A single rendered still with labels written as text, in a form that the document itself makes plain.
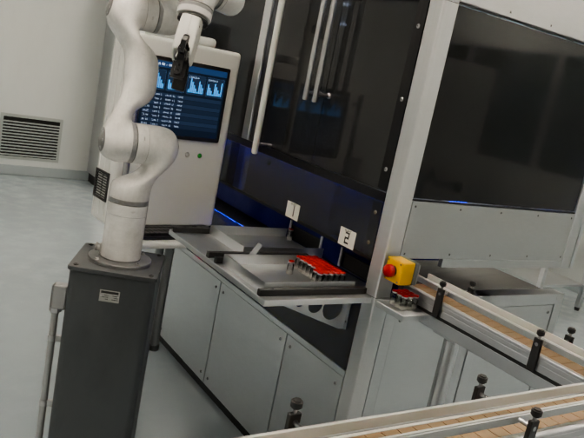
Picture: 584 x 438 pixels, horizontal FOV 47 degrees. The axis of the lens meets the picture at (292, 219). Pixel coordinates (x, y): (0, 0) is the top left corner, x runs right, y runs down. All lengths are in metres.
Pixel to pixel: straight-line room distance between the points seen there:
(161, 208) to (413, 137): 1.18
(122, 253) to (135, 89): 0.48
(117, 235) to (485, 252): 1.24
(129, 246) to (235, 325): 0.93
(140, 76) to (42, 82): 5.24
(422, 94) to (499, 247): 0.70
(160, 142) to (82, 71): 5.36
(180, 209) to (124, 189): 0.85
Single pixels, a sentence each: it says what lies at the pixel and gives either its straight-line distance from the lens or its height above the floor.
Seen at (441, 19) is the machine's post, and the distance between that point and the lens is 2.08.
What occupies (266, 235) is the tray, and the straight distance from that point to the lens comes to 2.65.
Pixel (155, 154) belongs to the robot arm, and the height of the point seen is 1.21.
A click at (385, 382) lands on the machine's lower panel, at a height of 0.57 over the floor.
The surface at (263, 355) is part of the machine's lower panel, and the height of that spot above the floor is 0.43.
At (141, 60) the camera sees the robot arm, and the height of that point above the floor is 1.46.
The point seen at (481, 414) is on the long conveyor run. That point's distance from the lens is 1.46.
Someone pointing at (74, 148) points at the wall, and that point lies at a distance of 7.45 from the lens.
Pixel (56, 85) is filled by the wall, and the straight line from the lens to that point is 7.31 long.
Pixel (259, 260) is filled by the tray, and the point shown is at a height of 0.90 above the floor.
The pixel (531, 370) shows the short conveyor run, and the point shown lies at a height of 0.89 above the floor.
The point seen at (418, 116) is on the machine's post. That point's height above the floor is 1.46.
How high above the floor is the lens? 1.51
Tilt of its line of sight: 12 degrees down
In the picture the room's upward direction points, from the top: 11 degrees clockwise
